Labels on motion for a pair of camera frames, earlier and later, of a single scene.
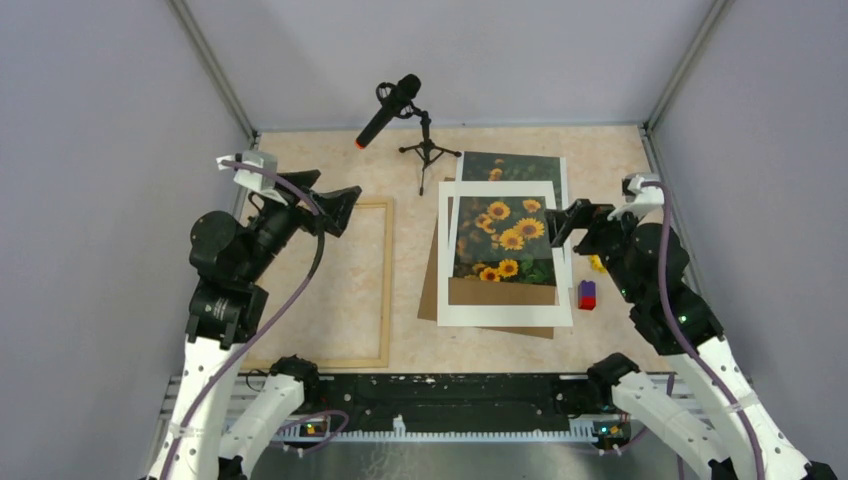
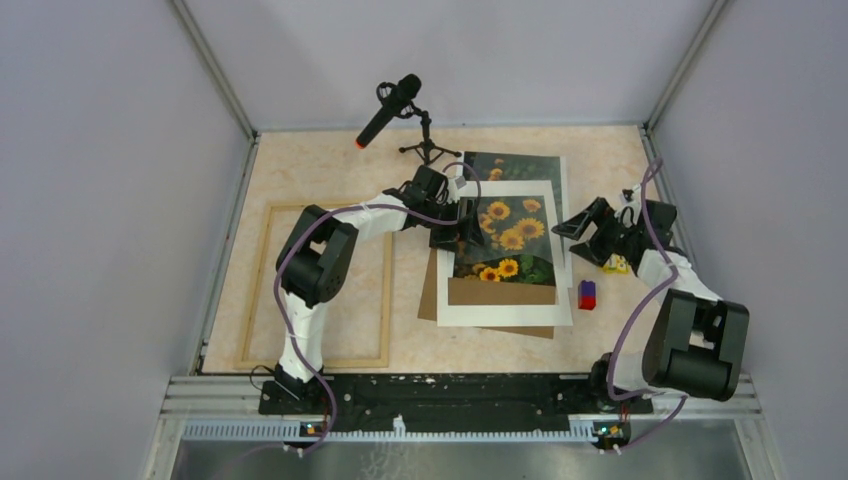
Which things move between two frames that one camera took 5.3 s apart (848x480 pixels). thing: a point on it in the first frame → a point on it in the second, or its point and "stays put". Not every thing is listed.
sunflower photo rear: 484,166 stays put
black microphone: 395,100 stays put
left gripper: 336,207 → 446,239
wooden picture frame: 360,364 stays put
